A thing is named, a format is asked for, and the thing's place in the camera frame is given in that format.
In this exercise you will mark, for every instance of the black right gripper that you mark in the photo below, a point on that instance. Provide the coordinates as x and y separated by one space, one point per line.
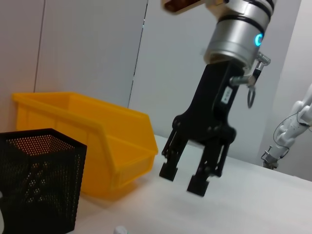
209 117

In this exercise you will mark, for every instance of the green utility knife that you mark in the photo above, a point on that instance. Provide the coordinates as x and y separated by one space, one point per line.
120 230

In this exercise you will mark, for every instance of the black mesh pen holder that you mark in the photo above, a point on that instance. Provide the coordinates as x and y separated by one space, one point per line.
41 180

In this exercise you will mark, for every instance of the yellow plastic storage bin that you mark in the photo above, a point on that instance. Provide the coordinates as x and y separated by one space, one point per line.
122 136

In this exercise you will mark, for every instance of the white humanoid robot figure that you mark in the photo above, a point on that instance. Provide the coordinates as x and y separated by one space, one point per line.
290 131

